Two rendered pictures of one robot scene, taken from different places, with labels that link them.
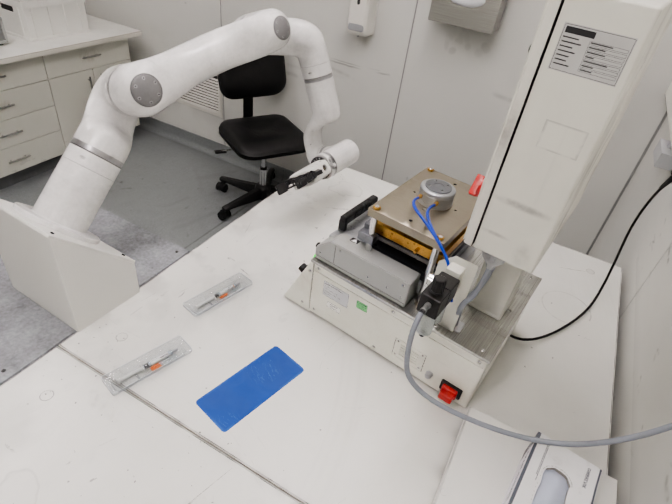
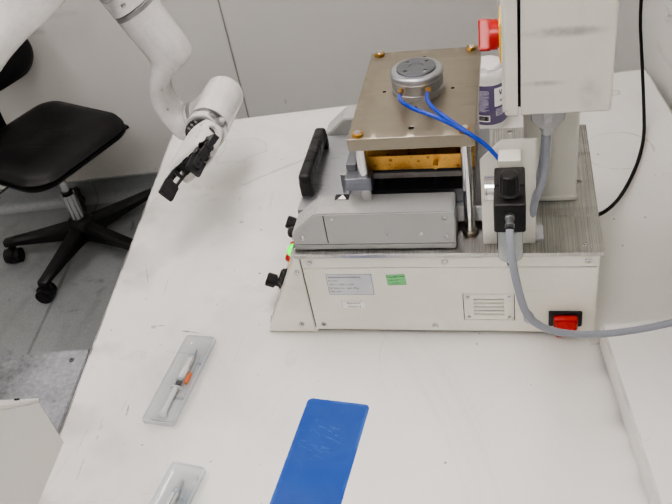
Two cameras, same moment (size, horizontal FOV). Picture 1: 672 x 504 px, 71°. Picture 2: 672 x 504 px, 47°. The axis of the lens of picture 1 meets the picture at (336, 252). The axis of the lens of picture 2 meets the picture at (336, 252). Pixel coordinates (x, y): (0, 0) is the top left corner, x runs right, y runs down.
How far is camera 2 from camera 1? 0.23 m
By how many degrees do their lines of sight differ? 11
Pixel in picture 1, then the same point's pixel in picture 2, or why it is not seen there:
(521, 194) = (558, 15)
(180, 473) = not seen: outside the picture
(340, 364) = (408, 372)
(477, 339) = (569, 235)
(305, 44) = not seen: outside the picture
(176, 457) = not seen: outside the picture
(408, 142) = (262, 49)
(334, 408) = (442, 427)
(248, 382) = (310, 463)
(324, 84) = (151, 12)
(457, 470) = (641, 403)
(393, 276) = (425, 213)
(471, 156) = (360, 26)
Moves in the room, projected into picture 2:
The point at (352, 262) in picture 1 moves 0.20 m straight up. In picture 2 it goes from (357, 226) to (336, 109)
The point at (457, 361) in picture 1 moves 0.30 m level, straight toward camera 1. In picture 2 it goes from (559, 276) to (609, 445)
